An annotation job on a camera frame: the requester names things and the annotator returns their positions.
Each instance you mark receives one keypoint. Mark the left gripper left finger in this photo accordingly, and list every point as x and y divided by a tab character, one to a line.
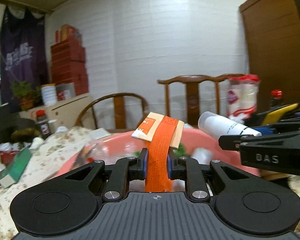
122	173

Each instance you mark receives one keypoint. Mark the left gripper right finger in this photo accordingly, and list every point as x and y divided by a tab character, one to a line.
192	173

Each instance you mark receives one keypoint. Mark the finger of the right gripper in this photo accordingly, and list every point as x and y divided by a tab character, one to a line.
283	128
281	141

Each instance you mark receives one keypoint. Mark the yellow black work glove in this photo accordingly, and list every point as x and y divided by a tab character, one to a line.
273	115

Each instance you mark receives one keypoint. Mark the white paper cup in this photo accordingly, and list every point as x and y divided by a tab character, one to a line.
216	126

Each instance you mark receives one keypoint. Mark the pink plastic basin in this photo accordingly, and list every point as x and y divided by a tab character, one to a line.
123	143

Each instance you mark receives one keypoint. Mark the red cap sauce bottle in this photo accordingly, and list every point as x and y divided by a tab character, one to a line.
276	99

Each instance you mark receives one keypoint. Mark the wooden chair straight back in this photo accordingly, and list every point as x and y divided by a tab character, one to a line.
192	83

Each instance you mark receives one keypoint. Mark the wooden chair round back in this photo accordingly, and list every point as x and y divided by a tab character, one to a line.
119	110

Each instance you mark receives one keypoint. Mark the brown wooden wardrobe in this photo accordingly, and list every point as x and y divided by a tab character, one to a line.
272	34

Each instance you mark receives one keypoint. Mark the white tin can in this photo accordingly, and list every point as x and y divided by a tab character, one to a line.
49	94

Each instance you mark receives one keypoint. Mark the red gift box stack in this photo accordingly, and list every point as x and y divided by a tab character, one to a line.
68	59

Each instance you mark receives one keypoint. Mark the potted plant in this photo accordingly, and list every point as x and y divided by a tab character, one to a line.
27	95

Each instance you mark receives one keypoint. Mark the purple hanging banner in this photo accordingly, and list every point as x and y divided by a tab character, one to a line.
22	53

